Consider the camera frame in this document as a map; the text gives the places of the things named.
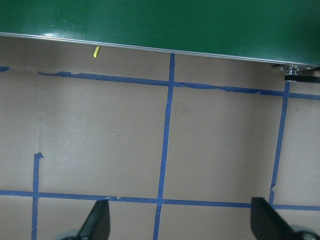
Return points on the small yellow scrap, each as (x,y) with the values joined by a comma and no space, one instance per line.
(96,51)

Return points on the green conveyor belt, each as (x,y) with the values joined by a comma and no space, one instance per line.
(160,22)

